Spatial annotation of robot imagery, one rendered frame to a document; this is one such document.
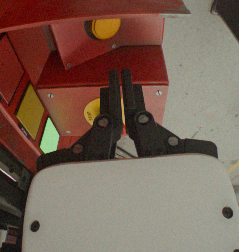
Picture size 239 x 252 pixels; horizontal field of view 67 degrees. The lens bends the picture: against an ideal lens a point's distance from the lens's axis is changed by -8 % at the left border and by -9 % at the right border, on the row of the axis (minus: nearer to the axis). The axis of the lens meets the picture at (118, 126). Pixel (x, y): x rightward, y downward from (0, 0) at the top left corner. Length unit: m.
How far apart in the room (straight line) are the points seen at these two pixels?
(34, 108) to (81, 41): 0.10
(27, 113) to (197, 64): 1.11
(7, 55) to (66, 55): 0.08
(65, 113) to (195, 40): 0.96
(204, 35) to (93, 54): 0.93
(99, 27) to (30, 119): 0.13
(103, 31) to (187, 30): 0.89
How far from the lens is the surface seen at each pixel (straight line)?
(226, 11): 0.96
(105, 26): 0.24
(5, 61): 0.19
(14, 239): 1.30
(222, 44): 1.21
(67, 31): 0.23
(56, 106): 0.26
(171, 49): 1.15
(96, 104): 0.24
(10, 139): 0.46
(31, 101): 0.23
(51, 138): 0.28
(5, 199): 0.46
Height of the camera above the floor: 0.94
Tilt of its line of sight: 35 degrees down
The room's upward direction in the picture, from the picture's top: 177 degrees counter-clockwise
